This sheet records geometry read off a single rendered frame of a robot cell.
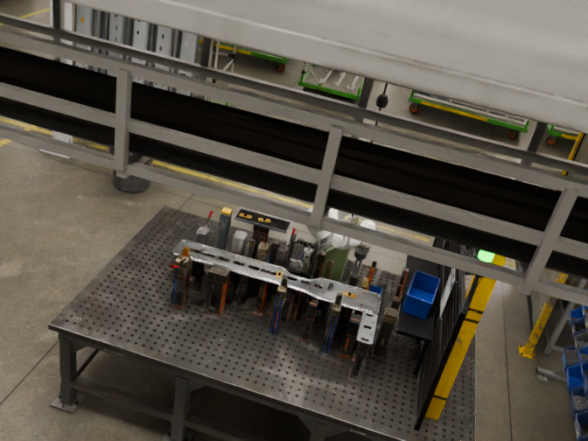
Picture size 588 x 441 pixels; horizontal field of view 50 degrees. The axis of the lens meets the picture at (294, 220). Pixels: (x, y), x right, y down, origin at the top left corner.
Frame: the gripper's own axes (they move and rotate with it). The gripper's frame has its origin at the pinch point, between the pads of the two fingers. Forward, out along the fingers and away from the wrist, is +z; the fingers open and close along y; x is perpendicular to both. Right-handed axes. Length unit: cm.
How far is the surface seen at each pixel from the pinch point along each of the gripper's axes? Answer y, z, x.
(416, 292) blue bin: -18.1, 10.1, 41.3
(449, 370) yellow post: 53, 6, 63
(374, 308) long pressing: 6.4, 13.4, 17.5
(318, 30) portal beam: 303, -216, -6
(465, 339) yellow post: 53, -17, 65
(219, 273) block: 20, 10, -81
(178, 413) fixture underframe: 68, 86, -82
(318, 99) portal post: 292, -209, -6
